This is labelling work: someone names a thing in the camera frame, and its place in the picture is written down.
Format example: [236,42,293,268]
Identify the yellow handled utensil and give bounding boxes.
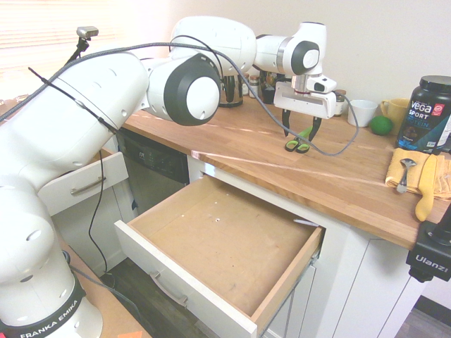
[414,154,438,223]

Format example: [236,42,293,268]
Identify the yellow mug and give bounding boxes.
[379,98,412,128]

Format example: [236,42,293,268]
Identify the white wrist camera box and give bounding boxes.
[305,75,338,95]

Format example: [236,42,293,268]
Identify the black dishwasher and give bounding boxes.
[116,127,190,212]

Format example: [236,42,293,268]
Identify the black clamp pole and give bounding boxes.
[431,207,451,246]

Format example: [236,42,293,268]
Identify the yellow folded cloth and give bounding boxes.
[384,147,451,202]

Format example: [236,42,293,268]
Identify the plain white cup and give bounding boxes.
[347,99,379,127]

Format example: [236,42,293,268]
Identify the green lime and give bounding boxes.
[369,115,394,136]

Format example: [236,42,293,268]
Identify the stainless steel electric kettle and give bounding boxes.
[218,73,245,108]

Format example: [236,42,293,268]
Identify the long silver drawer handle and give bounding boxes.
[148,271,190,306]

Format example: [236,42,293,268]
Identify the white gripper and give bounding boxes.
[273,81,338,142]

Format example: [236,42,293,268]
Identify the dark blue painted vase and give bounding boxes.
[259,70,279,105]

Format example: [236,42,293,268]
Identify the metal spoon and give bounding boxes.
[396,158,418,194]

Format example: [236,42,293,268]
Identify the white window blind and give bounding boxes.
[0,0,177,96]

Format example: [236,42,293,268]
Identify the large wooden drawer white front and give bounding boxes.
[114,175,327,335]

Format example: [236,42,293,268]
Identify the black boom camera stand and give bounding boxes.
[63,35,89,68]

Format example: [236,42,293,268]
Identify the short silver drawer handle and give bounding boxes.
[70,176,106,196]

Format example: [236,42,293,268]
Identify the grey braided robot cable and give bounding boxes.
[0,41,360,156]

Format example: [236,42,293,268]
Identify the black Ulanzi clamp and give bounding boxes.
[404,220,451,282]

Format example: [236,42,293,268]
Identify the small wooden drawer white front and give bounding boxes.
[37,147,128,218]

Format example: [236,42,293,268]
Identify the thin black stand cable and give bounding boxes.
[87,149,109,279]

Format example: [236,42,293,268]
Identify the grey camera on stand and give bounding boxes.
[76,25,99,39]

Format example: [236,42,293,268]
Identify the green black scissors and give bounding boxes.
[284,125,314,154]

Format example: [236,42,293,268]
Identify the grey base power cable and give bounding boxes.
[59,249,156,338]

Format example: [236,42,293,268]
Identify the black Vega protein tub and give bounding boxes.
[395,75,451,156]

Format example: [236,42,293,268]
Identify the white kitchen base cabinet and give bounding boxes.
[35,133,142,279]
[188,154,434,338]

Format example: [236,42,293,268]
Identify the brown lid spice jar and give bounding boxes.
[334,89,347,118]

